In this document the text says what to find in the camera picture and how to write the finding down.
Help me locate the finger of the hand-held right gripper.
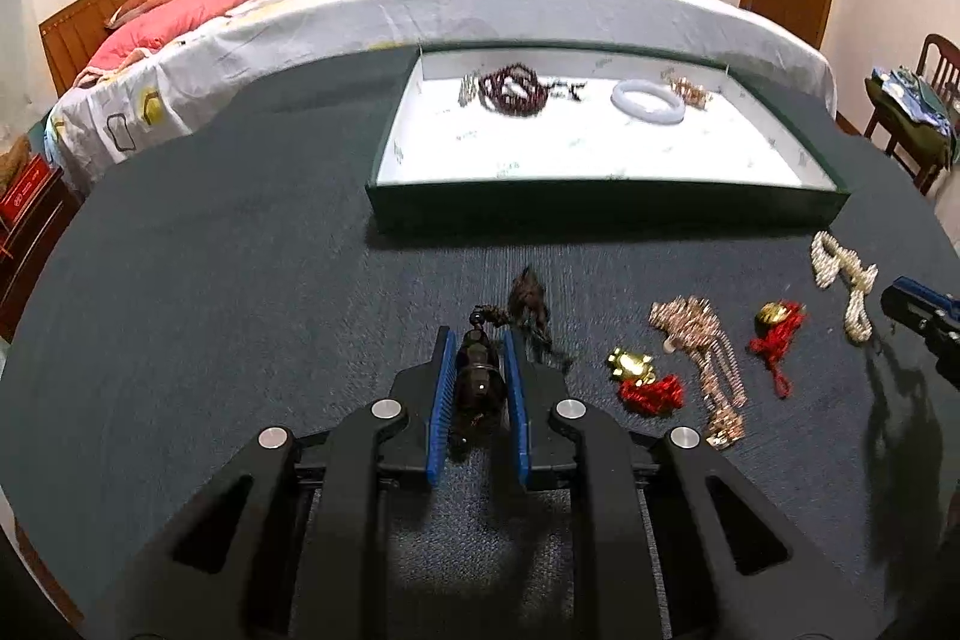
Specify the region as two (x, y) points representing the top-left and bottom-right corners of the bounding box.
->
(880, 276), (960, 390)

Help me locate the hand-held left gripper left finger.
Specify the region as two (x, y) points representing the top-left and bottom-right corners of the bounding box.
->
(82, 325), (458, 640)

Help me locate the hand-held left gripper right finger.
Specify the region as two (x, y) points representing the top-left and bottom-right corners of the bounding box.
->
(502, 329), (890, 640)

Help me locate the black bead tassel pendant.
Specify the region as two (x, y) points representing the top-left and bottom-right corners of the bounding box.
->
(450, 265), (578, 453)

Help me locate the white pearl necklace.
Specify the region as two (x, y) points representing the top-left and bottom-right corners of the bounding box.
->
(810, 231), (878, 345)

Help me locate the black tray with white lining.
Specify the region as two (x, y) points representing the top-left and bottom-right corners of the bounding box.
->
(365, 44), (852, 240)

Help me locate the small rose gold bracelet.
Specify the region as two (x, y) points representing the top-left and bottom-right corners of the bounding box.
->
(664, 72), (713, 109)

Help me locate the dark red bead bracelet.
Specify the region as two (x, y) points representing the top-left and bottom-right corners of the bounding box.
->
(478, 62), (586, 118)

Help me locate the white jade bangle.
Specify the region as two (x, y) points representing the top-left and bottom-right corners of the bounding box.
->
(610, 79), (687, 124)

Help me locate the gold charm with red tassel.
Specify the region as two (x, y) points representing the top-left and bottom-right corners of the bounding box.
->
(607, 347), (685, 416)
(748, 300), (807, 399)

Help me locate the pile of clothes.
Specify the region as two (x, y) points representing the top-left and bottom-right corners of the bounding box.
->
(866, 62), (960, 169)

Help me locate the wooden chair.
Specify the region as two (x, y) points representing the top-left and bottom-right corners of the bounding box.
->
(862, 32), (960, 195)

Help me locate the bed with patterned sheet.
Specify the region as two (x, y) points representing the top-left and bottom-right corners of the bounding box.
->
(41, 0), (839, 199)

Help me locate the dark wooden nightstand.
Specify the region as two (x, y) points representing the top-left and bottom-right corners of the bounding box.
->
(0, 167), (83, 341)

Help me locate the large red box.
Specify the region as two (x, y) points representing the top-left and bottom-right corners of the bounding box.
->
(0, 152), (65, 229)

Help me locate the pink pillow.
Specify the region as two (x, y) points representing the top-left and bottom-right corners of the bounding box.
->
(73, 0), (290, 86)

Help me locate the brown teddy bear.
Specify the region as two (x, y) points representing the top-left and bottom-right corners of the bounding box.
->
(0, 134), (31, 180)

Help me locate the wooden headboard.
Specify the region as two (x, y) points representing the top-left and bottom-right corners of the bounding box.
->
(37, 0), (245, 75)

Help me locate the rose gold chain necklace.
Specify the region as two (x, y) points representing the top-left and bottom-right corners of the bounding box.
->
(649, 295), (747, 451)

